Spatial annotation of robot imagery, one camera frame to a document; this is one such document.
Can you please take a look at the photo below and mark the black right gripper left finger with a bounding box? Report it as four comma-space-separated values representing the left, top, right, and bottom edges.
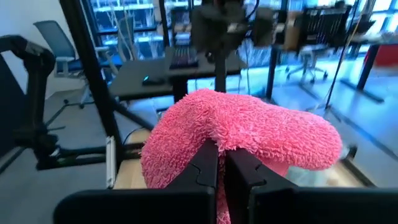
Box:
53, 138, 219, 224

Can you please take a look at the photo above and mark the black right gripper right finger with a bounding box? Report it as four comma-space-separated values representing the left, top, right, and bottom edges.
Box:
223, 147, 398, 224

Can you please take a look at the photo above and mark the pink microfiber towel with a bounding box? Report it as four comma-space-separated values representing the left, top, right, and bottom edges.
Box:
140, 88, 343, 224

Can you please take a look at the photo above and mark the black keyboard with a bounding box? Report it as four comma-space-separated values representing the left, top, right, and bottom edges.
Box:
169, 45, 200, 70

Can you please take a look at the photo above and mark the dark grey desk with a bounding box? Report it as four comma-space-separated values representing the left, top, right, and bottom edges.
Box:
108, 46, 249, 103

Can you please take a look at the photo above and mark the blue grey office chair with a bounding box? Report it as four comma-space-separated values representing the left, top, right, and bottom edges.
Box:
33, 20, 121, 108

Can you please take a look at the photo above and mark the silver frame bracket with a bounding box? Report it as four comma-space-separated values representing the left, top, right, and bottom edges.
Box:
104, 136, 117, 189

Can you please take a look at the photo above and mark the black aluminium table frame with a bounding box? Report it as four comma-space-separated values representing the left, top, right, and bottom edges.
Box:
35, 0, 156, 175

